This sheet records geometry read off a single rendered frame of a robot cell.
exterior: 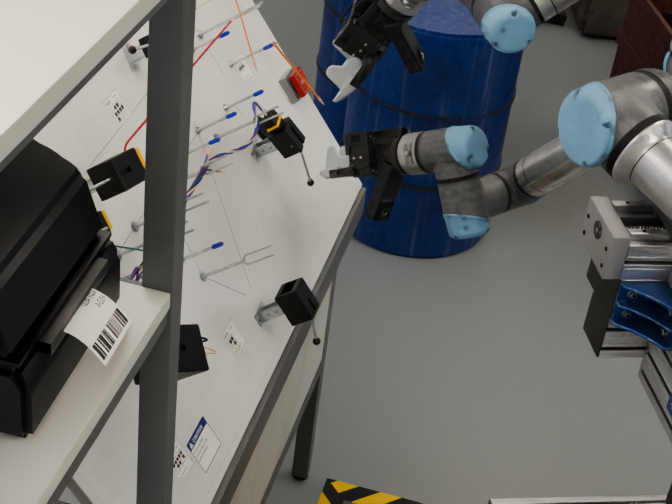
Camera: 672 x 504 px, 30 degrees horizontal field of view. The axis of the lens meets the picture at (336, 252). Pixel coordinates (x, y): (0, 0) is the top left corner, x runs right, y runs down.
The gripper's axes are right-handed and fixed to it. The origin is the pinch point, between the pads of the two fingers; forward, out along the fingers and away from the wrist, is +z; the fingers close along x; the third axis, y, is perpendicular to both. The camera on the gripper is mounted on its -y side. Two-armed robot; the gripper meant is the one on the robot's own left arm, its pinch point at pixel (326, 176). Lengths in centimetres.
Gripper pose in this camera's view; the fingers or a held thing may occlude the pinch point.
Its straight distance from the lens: 237.3
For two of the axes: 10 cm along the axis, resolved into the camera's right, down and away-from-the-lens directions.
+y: -1.0, -9.9, -0.3
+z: -7.4, 0.5, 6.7
